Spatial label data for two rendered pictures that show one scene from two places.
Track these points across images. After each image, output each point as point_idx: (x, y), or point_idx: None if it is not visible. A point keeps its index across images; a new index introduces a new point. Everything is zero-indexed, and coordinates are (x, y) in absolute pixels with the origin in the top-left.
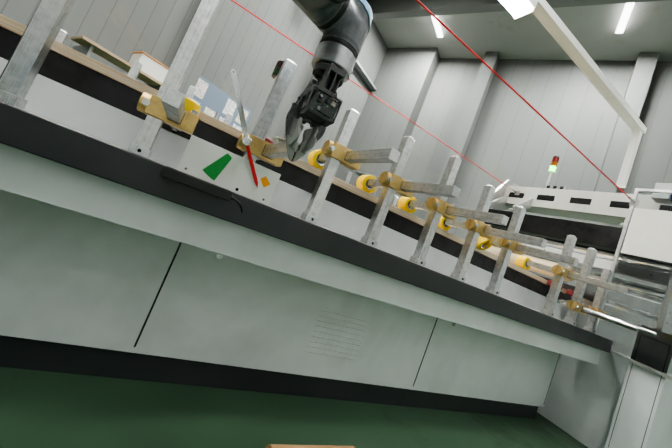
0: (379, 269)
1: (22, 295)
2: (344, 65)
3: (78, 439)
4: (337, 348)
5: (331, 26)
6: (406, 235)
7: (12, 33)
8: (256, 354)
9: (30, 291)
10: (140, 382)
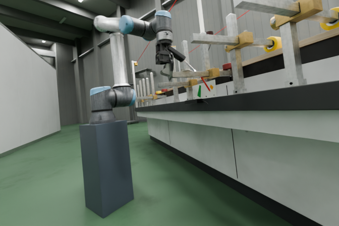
0: (310, 105)
1: (209, 153)
2: (158, 39)
3: (209, 202)
4: None
5: (156, 33)
6: None
7: None
8: (302, 203)
9: (209, 152)
10: (248, 199)
